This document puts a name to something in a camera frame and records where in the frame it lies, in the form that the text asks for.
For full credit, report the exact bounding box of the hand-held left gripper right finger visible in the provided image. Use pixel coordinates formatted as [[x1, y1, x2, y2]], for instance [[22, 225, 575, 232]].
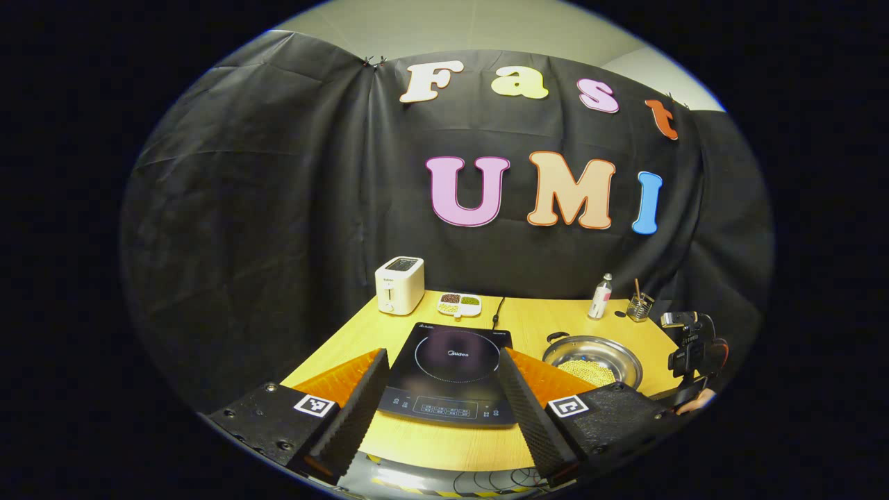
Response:
[[497, 347, 678, 487]]

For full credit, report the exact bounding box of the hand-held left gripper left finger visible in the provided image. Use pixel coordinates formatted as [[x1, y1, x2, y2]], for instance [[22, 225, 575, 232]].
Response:
[[208, 347, 391, 485]]

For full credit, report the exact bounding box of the pile of yellow soybeans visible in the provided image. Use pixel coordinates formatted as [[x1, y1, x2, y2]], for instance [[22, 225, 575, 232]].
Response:
[[558, 359, 617, 388]]

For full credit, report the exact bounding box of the black induction cooktop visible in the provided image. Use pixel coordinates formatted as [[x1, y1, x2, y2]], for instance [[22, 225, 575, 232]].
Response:
[[377, 322, 518, 426]]

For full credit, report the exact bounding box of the stainless steel pot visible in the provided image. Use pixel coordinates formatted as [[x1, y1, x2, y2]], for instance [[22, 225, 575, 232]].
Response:
[[542, 332, 644, 391]]

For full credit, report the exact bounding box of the clear plastic bottle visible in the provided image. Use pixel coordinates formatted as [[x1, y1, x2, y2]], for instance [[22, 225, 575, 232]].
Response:
[[588, 273, 613, 320]]

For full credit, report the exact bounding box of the white toaster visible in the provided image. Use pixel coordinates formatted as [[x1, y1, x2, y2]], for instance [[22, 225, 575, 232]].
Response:
[[375, 256, 425, 316]]

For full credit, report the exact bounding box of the white divided bean dish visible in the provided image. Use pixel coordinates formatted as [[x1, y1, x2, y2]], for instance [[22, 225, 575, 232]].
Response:
[[437, 292, 482, 319]]

